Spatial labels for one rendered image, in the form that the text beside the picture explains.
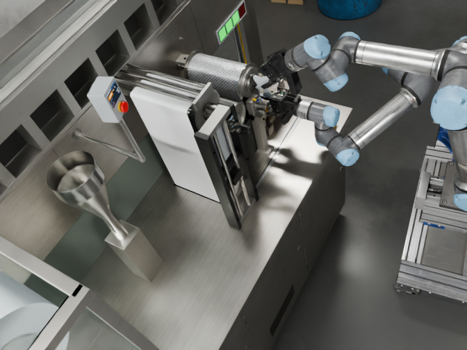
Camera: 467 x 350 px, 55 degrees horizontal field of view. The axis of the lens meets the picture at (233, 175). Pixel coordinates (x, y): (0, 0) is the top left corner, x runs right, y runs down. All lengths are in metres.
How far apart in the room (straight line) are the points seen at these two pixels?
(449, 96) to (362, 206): 1.54
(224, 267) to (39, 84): 0.88
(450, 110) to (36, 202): 1.28
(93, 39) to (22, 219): 0.61
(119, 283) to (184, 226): 0.33
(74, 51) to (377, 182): 2.03
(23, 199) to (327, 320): 1.65
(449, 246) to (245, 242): 1.18
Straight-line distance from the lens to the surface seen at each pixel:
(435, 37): 3.94
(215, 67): 1.74
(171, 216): 1.85
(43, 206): 1.58
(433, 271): 2.42
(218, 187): 1.52
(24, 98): 1.42
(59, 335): 0.98
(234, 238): 1.73
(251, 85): 1.73
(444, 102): 1.39
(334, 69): 1.51
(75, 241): 1.75
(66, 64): 1.49
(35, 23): 0.93
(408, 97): 1.79
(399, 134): 3.18
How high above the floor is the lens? 2.39
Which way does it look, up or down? 52 degrees down
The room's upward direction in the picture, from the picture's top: 18 degrees counter-clockwise
